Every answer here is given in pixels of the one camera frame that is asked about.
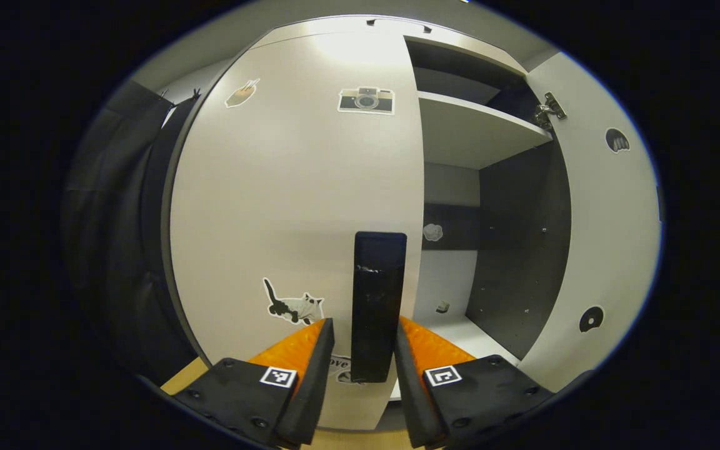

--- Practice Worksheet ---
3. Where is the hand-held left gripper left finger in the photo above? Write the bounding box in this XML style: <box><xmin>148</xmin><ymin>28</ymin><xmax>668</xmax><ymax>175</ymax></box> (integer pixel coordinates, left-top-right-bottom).
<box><xmin>172</xmin><ymin>317</ymin><xmax>336</xmax><ymax>449</ymax></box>

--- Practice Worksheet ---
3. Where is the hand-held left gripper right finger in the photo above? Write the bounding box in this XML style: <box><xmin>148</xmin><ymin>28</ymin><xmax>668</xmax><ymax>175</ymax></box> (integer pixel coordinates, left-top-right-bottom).
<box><xmin>394</xmin><ymin>316</ymin><xmax>554</xmax><ymax>449</ymax></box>

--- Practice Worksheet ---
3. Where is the black door handle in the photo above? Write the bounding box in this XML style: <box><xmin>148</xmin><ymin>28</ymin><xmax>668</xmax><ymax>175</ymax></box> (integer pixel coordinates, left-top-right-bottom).
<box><xmin>351</xmin><ymin>231</ymin><xmax>408</xmax><ymax>384</ymax></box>

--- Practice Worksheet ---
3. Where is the camera sticker shoe cabinet door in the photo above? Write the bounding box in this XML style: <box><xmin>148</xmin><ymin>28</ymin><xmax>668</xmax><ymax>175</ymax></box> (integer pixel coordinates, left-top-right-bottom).
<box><xmin>169</xmin><ymin>31</ymin><xmax>426</xmax><ymax>432</ymax></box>

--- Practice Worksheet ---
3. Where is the headphone sticker shoe cabinet door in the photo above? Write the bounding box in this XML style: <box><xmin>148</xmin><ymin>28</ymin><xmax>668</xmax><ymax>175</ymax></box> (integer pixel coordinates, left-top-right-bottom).
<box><xmin>516</xmin><ymin>51</ymin><xmax>664</xmax><ymax>394</ymax></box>

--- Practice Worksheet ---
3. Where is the white double-door shoe cabinet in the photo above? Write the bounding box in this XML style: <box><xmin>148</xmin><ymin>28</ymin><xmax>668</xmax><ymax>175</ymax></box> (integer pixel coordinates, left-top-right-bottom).
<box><xmin>160</xmin><ymin>16</ymin><xmax>576</xmax><ymax>432</ymax></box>

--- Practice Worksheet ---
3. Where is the metal door hinge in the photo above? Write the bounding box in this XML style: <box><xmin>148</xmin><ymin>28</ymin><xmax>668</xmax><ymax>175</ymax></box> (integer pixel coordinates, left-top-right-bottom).
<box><xmin>534</xmin><ymin>92</ymin><xmax>567</xmax><ymax>131</ymax></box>

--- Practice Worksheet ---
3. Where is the white cabinet drawer front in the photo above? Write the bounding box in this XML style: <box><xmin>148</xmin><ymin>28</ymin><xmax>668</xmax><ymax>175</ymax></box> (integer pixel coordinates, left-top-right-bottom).
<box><xmin>251</xmin><ymin>17</ymin><xmax>526</xmax><ymax>76</ymax></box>

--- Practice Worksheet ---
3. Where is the black backdrop cloth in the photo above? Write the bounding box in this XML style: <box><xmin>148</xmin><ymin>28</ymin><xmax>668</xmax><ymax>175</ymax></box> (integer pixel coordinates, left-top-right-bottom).
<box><xmin>63</xmin><ymin>78</ymin><xmax>211</xmax><ymax>385</ymax></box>

